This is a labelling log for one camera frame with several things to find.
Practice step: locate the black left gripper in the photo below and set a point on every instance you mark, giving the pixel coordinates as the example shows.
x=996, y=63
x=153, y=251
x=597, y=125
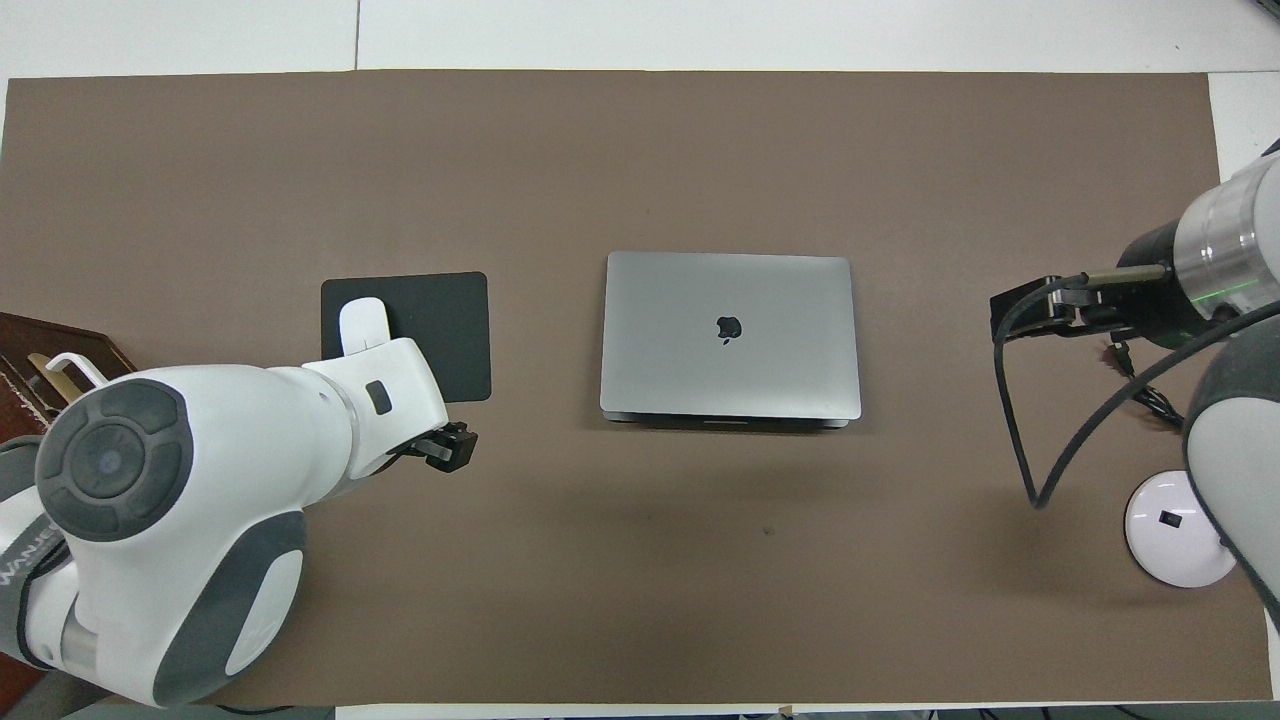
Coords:
x=452, y=448

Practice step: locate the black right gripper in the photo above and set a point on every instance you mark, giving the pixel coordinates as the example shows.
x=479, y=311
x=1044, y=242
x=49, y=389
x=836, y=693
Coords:
x=1025, y=310

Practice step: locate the grey laptop computer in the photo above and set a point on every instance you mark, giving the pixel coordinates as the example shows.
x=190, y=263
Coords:
x=780, y=330

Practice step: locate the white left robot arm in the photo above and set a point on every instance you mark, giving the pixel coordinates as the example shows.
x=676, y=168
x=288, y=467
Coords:
x=200, y=450

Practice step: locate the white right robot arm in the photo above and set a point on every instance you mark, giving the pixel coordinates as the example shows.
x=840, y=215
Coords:
x=1220, y=250

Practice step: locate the black mouse pad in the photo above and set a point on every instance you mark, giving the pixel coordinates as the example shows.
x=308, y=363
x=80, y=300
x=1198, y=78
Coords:
x=450, y=320

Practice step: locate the white computer mouse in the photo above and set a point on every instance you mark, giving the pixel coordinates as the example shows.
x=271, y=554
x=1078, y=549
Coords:
x=362, y=325

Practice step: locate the white desk lamp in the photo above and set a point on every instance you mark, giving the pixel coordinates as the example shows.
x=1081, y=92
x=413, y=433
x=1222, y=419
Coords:
x=1170, y=540

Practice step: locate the brown table mat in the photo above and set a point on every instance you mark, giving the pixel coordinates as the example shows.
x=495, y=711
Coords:
x=700, y=560

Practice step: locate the dark wooden box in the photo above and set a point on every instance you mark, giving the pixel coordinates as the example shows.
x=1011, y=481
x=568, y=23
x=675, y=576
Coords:
x=60, y=340

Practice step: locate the gold metal strip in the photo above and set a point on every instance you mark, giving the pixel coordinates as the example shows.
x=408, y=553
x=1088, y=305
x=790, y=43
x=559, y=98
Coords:
x=40, y=372

